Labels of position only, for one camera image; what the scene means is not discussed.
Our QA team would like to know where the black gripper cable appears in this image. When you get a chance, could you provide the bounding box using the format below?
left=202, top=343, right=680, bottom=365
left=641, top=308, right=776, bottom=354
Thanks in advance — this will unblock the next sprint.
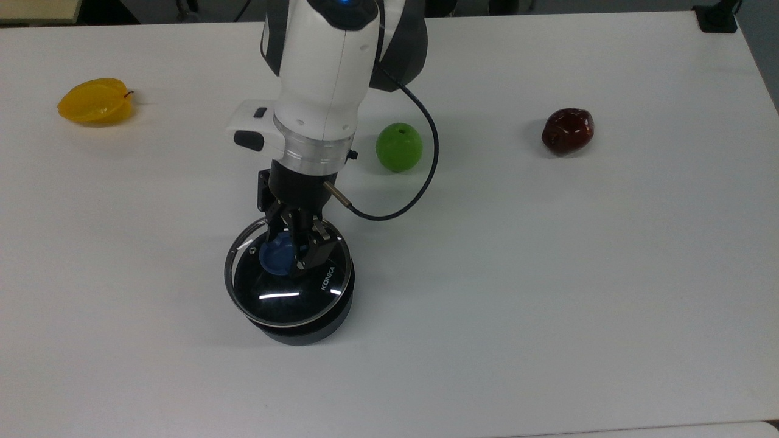
left=323, top=12, right=441, bottom=221

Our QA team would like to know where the glass lid with blue knob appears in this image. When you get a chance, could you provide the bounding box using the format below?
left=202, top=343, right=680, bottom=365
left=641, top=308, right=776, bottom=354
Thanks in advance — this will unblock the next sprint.
left=223, top=215, right=355, bottom=329

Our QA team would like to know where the dark blue saucepan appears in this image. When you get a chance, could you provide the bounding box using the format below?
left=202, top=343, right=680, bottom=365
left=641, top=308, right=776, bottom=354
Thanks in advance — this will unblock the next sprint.
left=245, top=277, right=357, bottom=347

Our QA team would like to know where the green toy apple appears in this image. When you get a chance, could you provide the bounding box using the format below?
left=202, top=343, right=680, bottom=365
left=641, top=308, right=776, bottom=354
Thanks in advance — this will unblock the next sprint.
left=375, top=122, right=424, bottom=173

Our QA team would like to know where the beige wooden board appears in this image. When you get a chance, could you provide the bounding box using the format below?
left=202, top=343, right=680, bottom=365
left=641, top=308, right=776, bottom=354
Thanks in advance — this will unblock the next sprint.
left=0, top=0, right=83, bottom=25

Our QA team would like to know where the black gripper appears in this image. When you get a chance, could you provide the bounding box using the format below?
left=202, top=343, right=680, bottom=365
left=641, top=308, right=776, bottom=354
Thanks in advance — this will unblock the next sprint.
left=257, top=159, right=335, bottom=278

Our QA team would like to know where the dark red toy fruit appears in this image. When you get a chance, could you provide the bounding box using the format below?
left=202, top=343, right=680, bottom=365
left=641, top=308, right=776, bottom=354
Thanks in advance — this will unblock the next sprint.
left=541, top=108, right=596, bottom=156

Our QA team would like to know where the yellow toy starfruit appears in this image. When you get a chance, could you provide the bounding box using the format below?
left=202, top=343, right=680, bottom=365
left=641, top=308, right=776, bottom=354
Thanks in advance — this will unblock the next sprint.
left=57, top=77, right=135, bottom=126

